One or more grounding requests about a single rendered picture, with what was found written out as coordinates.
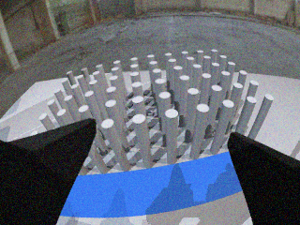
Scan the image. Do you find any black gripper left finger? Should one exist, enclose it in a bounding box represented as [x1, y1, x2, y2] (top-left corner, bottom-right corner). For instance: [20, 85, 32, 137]
[0, 117, 97, 225]

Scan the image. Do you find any blue flat strip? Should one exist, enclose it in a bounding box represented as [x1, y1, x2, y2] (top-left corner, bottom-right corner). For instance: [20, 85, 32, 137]
[60, 151, 243, 218]

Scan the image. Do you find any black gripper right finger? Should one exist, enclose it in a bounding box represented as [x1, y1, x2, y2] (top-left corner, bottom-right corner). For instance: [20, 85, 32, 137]
[228, 132, 300, 225]

